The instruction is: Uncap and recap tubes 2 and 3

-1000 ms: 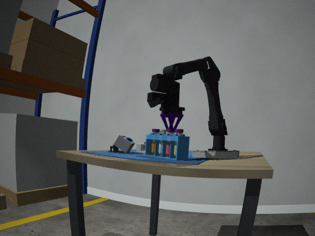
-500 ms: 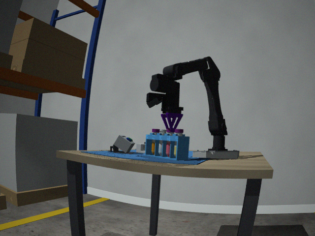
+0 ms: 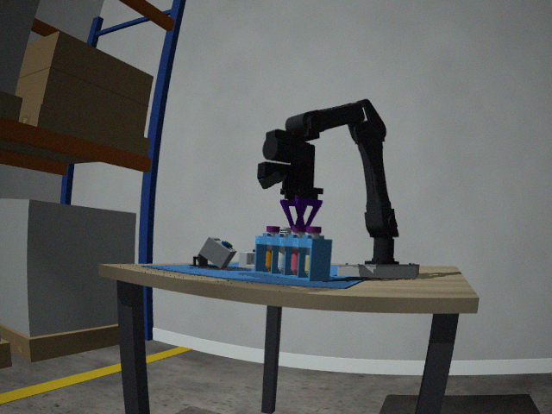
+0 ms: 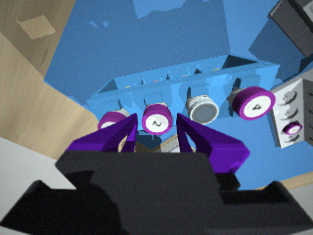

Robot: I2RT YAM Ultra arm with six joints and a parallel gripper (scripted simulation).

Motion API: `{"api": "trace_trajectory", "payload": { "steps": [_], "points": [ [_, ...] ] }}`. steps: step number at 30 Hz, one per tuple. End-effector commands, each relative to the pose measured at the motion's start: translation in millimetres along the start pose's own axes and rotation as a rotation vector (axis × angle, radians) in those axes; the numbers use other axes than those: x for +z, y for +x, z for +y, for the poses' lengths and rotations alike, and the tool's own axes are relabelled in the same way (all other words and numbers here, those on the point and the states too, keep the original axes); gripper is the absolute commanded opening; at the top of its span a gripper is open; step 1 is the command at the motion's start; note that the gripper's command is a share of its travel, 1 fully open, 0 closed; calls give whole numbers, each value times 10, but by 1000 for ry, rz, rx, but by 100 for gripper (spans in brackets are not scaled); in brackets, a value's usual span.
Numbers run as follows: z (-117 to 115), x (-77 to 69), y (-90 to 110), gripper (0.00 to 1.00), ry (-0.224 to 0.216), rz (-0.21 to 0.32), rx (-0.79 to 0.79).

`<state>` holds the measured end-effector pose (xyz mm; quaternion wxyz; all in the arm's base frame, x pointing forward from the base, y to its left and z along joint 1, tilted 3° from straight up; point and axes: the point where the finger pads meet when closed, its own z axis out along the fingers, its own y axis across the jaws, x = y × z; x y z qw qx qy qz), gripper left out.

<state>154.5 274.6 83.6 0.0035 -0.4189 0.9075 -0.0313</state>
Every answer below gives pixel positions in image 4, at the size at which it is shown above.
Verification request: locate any grey key panel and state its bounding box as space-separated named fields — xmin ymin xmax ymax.
xmin=268 ymin=0 xmax=313 ymax=58

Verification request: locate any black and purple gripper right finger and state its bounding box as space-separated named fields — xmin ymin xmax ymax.
xmin=176 ymin=113 xmax=250 ymax=174

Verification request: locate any white rectangular console with lamps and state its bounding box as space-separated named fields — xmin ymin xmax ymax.
xmin=270 ymin=69 xmax=313 ymax=149

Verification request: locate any blue work mat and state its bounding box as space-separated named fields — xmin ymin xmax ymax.
xmin=43 ymin=0 xmax=313 ymax=190

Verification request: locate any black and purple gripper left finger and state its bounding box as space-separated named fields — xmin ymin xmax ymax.
xmin=67 ymin=113 xmax=138 ymax=152

